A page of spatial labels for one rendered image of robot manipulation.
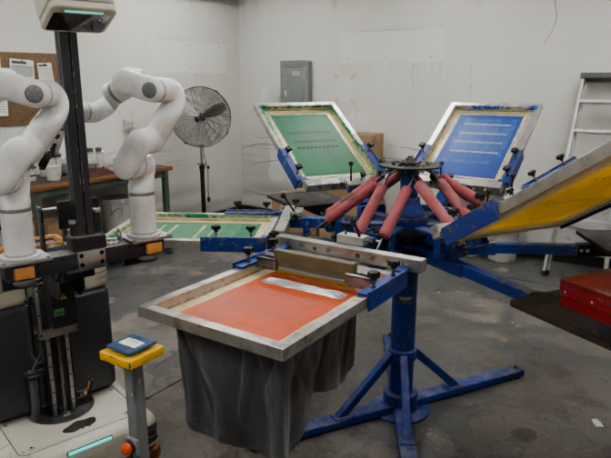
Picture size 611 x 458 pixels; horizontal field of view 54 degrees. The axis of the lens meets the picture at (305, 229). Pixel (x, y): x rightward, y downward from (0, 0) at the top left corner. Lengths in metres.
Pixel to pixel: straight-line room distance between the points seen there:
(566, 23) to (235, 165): 4.10
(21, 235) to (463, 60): 4.96
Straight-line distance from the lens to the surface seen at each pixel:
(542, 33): 6.11
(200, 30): 7.27
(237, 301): 2.11
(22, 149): 1.98
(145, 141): 2.13
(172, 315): 1.92
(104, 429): 2.78
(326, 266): 2.22
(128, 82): 2.15
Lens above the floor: 1.70
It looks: 14 degrees down
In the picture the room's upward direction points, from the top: straight up
